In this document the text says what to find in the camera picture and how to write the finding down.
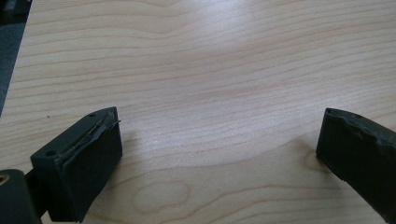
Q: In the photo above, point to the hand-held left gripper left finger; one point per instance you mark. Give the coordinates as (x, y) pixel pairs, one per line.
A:
(81, 161)

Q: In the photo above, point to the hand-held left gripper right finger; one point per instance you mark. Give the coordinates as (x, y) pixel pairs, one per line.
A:
(358, 149)

